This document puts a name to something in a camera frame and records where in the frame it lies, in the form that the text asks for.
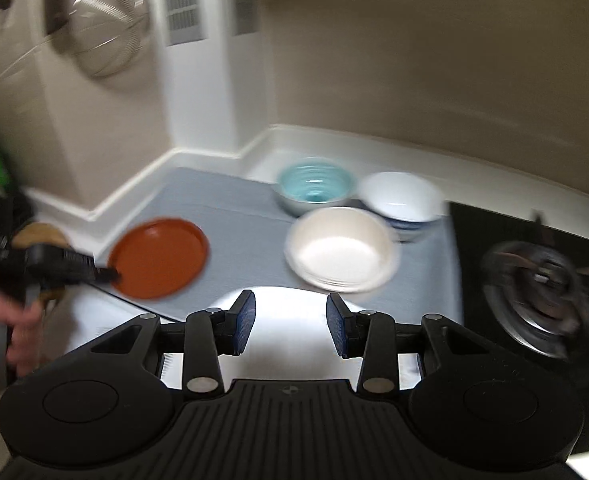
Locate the orange round plate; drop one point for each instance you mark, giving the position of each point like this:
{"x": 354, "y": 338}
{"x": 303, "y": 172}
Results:
{"x": 158, "y": 258}

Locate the wooden cutting board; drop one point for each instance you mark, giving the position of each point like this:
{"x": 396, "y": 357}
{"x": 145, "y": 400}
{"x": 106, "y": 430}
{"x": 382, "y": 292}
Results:
{"x": 40, "y": 242}

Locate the grey dish mat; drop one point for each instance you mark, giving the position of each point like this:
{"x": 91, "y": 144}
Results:
{"x": 247, "y": 231}

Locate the metal wire strainer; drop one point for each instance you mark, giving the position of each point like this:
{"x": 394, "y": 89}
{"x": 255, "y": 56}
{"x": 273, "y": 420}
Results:
{"x": 103, "y": 36}

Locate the cream bowls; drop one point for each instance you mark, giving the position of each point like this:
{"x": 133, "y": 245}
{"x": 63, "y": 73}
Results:
{"x": 342, "y": 249}

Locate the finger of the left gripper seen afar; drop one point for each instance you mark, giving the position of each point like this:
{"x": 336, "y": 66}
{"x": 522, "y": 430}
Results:
{"x": 76, "y": 268}

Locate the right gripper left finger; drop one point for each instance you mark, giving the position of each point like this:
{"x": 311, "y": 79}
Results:
{"x": 212, "y": 333}

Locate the grey vent grille near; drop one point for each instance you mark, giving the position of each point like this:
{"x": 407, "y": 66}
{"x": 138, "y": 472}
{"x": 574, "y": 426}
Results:
{"x": 184, "y": 21}

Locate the white bowl blue pattern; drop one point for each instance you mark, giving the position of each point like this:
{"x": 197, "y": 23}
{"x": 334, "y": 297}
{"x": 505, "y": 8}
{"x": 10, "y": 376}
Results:
{"x": 411, "y": 204}

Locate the light blue ceramic bowl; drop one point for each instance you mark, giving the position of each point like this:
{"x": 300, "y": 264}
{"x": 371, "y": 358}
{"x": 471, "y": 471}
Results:
{"x": 312, "y": 184}

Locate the large white square plate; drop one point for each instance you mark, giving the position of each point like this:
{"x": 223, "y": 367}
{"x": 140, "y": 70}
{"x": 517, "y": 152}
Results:
{"x": 289, "y": 339}

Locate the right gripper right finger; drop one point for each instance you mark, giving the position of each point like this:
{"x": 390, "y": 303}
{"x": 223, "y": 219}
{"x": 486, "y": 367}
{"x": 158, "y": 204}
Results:
{"x": 368, "y": 335}

